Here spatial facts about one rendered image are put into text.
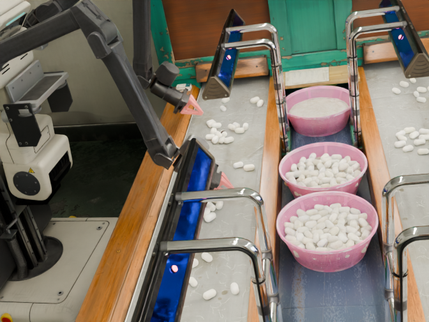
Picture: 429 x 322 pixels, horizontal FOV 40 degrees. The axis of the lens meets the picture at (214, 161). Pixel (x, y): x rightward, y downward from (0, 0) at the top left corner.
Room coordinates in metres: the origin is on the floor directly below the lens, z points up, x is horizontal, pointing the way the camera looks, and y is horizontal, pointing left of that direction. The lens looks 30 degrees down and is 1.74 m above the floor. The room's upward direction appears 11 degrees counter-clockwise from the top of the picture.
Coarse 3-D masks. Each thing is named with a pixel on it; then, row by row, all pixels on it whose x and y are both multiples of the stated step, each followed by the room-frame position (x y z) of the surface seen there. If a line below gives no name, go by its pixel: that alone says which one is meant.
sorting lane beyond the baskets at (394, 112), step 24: (384, 72) 2.15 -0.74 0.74; (384, 96) 1.94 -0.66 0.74; (408, 96) 1.90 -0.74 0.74; (384, 120) 1.77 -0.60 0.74; (408, 120) 1.73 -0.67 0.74; (384, 144) 1.61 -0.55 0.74; (408, 144) 1.58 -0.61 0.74; (408, 168) 1.45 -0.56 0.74; (408, 192) 1.34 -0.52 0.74; (408, 216) 1.23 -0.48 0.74
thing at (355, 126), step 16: (352, 16) 1.82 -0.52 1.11; (368, 16) 1.81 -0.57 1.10; (352, 32) 1.68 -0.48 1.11; (368, 32) 1.66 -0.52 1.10; (352, 48) 1.67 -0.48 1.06; (352, 64) 1.67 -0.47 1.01; (352, 80) 1.68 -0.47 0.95; (352, 96) 1.68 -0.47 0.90; (352, 112) 1.68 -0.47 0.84; (352, 128) 1.80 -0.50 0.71; (352, 144) 1.75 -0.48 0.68
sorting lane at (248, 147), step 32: (192, 128) 1.99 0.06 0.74; (224, 128) 1.94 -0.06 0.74; (256, 128) 1.89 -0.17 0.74; (224, 160) 1.71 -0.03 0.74; (256, 160) 1.67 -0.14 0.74; (160, 224) 1.42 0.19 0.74; (224, 224) 1.36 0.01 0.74; (224, 256) 1.22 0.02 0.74; (192, 288) 1.12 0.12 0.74; (224, 288) 1.10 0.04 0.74; (128, 320) 1.06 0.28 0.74; (192, 320) 1.01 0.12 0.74; (224, 320) 0.99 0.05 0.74
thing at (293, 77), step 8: (288, 72) 2.25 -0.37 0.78; (296, 72) 2.23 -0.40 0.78; (304, 72) 2.21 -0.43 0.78; (312, 72) 2.20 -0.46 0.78; (320, 72) 2.18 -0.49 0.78; (328, 72) 2.17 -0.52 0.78; (288, 80) 2.16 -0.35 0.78; (296, 80) 2.15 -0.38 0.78; (304, 80) 2.13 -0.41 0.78; (312, 80) 2.12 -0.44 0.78; (320, 80) 2.10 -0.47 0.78; (328, 80) 2.09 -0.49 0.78
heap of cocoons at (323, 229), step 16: (320, 208) 1.35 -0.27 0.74; (336, 208) 1.32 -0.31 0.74; (352, 208) 1.31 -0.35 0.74; (288, 224) 1.30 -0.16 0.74; (304, 224) 1.31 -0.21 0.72; (320, 224) 1.27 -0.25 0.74; (336, 224) 1.27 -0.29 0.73; (352, 224) 1.24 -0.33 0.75; (368, 224) 1.25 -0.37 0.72; (288, 240) 1.23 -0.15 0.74; (304, 240) 1.22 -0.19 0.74; (320, 240) 1.20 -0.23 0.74; (336, 240) 1.20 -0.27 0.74; (352, 240) 1.18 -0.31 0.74
